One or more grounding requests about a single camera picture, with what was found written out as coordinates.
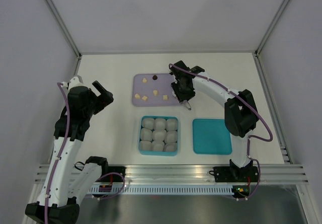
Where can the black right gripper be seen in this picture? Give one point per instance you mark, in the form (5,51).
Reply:
(181,96)

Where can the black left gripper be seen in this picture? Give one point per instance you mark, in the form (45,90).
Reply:
(103,99)

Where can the white metal tweezers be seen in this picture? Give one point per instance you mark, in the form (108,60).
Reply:
(187,105)

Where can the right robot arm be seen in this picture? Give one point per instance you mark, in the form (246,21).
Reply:
(239,117)

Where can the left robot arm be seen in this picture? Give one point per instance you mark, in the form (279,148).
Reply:
(60,198)

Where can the teal chocolate box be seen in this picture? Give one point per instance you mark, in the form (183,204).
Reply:
(163,154)

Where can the lilac plastic tray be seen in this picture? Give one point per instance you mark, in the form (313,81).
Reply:
(162,84)

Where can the white paper cup back-right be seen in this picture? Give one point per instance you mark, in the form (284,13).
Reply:
(171,125)

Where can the white paper cup back-middle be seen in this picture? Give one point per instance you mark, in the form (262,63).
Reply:
(160,124)

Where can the white paper cup back-left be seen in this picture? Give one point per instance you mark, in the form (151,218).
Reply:
(148,123)

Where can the white paper cup middle-right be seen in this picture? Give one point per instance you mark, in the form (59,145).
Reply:
(171,136)

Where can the white paper cup centre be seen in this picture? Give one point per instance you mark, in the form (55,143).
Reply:
(159,135)

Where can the teal box lid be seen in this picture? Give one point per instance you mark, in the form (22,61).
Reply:
(211,137)

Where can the white paper cup middle-left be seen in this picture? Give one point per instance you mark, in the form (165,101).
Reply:
(145,134)

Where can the white paper cup front-right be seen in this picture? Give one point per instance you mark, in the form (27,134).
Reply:
(170,147)

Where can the white paper cup front-middle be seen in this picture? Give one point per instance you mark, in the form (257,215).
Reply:
(157,146)

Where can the white paper cup front-left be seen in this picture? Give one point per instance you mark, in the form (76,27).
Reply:
(145,145)

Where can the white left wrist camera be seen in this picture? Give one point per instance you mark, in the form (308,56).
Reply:
(76,81)

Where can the right aluminium frame post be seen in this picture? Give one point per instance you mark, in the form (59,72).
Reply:
(265,84)

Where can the aluminium frame post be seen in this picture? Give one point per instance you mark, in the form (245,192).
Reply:
(66,33)
(265,84)

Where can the aluminium mounting rail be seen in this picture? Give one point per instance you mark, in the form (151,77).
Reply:
(271,174)

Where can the left aluminium frame post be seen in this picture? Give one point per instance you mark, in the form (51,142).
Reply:
(66,33)

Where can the white slotted cable duct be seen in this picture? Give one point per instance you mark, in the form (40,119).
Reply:
(177,190)

